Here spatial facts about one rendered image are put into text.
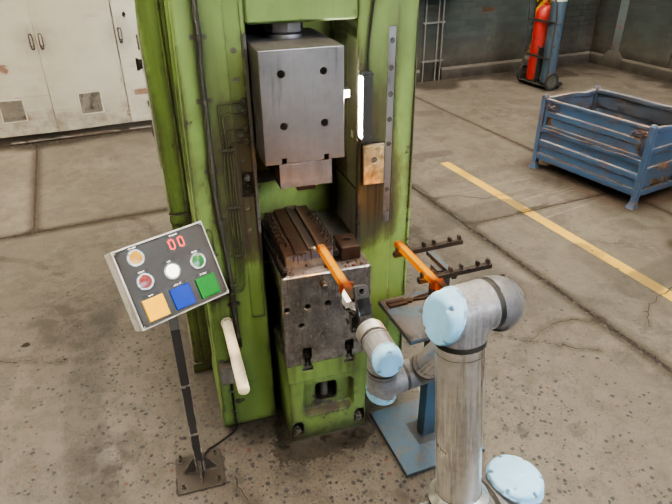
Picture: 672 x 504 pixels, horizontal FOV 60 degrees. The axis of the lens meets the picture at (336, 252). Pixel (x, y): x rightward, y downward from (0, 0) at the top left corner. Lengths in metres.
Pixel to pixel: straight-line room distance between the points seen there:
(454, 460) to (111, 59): 6.41
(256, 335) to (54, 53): 5.14
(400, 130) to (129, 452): 1.90
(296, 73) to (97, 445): 1.96
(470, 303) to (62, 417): 2.45
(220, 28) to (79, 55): 5.18
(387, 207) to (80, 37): 5.25
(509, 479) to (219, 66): 1.58
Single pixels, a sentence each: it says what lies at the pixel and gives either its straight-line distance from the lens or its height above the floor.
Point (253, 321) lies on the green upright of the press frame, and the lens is 2.60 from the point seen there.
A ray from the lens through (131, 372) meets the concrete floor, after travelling 3.42.
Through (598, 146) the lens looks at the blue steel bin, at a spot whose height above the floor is 0.41.
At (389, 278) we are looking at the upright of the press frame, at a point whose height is 0.69.
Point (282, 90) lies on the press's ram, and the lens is 2.05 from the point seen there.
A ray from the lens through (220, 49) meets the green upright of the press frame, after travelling 2.13.
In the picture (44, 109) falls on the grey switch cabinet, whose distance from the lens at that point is 7.35.
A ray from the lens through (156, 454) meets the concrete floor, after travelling 2.95.
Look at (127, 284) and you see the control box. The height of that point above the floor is 1.10.
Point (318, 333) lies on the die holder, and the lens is 2.46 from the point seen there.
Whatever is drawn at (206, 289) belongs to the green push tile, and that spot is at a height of 1.00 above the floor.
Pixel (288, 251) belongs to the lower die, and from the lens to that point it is 2.33.
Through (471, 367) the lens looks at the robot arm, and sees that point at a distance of 1.30.
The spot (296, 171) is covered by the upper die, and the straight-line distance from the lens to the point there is 2.15.
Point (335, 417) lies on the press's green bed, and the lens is 2.83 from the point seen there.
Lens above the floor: 2.12
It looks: 30 degrees down
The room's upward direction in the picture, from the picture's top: 1 degrees counter-clockwise
